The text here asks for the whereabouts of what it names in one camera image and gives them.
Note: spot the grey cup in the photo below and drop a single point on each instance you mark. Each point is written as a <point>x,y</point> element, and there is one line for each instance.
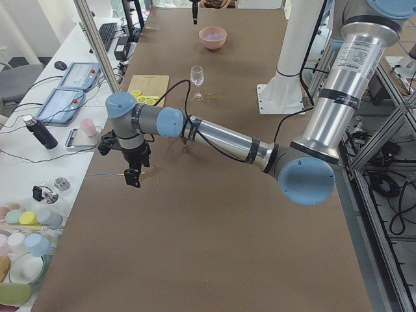
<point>49,218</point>

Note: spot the bamboo cutting board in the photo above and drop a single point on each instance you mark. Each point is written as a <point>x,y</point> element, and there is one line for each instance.
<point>150,85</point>

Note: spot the grey office chair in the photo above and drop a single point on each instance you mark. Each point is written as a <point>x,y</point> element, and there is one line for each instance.
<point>15,83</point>

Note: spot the upper teach pendant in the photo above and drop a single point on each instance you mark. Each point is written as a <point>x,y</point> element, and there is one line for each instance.
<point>80,75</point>

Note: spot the mint green cup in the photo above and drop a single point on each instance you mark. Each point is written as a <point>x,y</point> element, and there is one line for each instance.
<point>13,217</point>

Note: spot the clear ice cubes pile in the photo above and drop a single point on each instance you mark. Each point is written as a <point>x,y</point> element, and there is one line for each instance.
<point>212,36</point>

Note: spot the black keyboard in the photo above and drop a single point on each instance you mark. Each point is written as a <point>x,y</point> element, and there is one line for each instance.
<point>106,32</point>

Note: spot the light blue cup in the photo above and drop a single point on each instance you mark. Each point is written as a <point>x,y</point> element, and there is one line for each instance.
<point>37,244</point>

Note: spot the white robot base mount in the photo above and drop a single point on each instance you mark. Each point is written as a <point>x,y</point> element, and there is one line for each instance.
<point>282,94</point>

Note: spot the black computer mouse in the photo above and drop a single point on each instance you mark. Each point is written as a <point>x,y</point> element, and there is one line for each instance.
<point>60,65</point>

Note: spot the aluminium frame post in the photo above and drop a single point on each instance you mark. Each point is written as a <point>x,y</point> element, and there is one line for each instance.
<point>96,44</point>

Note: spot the lower teach pendant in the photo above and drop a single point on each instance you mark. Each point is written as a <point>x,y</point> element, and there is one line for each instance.
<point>61,106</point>

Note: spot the steel double jigger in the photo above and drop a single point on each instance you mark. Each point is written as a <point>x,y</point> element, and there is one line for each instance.
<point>185,144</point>

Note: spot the aluminium frame truss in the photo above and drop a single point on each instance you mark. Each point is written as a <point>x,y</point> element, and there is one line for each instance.
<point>377,182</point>

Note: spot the white green-rimmed plate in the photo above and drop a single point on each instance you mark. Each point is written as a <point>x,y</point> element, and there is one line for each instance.
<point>27,269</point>

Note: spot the black power adapter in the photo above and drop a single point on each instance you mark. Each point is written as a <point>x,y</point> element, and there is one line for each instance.
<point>122,48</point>

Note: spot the yellow cup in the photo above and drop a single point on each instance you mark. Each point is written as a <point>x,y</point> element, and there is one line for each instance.
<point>28,218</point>

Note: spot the white cup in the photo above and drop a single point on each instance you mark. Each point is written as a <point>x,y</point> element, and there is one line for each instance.
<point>16,242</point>

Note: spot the teach pendant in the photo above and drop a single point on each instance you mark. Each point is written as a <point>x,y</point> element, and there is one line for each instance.
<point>80,75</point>
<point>61,106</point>

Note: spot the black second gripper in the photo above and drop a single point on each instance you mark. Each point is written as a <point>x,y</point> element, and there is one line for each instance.
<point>136,155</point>

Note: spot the pink bowl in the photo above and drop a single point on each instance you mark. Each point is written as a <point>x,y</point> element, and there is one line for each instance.
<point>212,45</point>

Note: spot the black water bottle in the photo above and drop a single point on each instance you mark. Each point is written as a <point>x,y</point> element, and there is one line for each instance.
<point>39,130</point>

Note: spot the clear wine glass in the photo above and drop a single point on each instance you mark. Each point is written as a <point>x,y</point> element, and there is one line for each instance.
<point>197,78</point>

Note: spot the middle lemon slice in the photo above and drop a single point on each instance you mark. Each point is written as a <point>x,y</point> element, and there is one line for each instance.
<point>142,99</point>

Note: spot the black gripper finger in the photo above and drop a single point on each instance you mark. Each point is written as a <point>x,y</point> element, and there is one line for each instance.
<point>195,7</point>

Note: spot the second grey blue robot arm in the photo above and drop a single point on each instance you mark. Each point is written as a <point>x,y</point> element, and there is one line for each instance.
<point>214,68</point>

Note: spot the pink cup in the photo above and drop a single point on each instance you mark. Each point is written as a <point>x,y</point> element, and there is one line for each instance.
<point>88,126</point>

